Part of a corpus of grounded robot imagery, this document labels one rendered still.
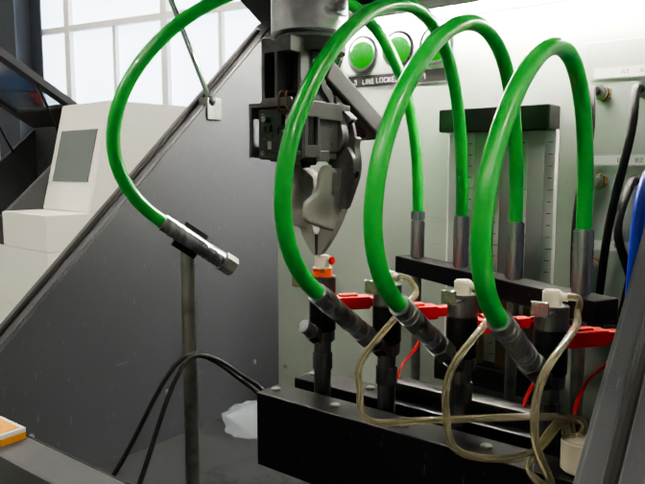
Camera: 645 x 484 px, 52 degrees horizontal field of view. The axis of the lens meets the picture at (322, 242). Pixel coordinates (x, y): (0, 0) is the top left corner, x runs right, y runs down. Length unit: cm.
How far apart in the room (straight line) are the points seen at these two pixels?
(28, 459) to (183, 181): 44
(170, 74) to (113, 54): 67
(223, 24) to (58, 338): 502
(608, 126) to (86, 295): 66
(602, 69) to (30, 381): 76
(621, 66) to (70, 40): 634
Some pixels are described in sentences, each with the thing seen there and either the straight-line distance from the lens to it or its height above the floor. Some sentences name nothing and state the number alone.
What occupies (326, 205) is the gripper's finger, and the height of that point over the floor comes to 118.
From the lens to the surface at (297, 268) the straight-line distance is 53.
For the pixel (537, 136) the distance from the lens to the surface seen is 84.
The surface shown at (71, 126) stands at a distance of 388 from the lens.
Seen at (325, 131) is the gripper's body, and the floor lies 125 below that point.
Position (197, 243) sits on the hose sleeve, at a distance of 71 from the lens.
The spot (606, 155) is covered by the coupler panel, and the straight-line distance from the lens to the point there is 84.
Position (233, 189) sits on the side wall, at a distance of 102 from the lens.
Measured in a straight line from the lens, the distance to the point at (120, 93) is 70.
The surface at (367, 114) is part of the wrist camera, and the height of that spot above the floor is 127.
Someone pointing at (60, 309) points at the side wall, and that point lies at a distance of 86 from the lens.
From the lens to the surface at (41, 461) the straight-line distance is 68.
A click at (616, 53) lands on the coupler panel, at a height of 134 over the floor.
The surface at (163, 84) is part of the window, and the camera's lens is 606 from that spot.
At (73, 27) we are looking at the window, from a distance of 690.
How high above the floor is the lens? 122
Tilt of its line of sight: 7 degrees down
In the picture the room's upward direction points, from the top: straight up
